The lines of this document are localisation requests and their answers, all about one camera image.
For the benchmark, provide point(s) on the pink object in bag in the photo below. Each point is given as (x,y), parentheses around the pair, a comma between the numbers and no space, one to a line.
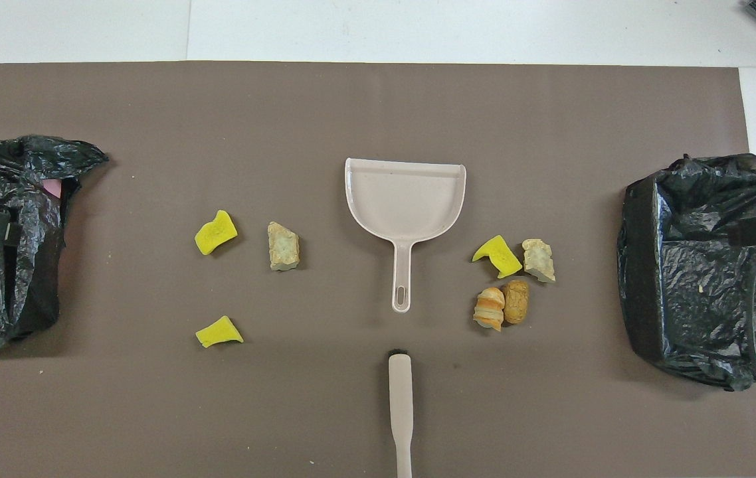
(52,188)

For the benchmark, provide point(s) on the toy croissant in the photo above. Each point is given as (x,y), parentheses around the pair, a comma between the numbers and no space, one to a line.
(489,309)

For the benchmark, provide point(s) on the brown toy bread roll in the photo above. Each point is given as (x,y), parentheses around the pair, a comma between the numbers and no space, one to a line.
(516,301)

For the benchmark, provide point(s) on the brown table mat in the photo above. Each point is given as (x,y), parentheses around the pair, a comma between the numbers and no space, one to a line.
(351,106)

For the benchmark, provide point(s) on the yellow sponge piece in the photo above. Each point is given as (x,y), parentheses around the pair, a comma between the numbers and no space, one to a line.
(218,333)
(499,255)
(215,234)

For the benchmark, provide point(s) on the black bag lined bin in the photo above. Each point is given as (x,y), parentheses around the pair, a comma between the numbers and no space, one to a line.
(703,299)

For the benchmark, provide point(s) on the beige hand brush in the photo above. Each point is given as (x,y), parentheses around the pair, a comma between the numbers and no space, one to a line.
(400,392)

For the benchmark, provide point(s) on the beige plastic dustpan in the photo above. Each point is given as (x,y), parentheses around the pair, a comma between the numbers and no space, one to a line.
(404,199)

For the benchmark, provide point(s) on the beige crumbly foam chunk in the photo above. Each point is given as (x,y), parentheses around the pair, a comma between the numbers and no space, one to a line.
(283,247)
(539,261)

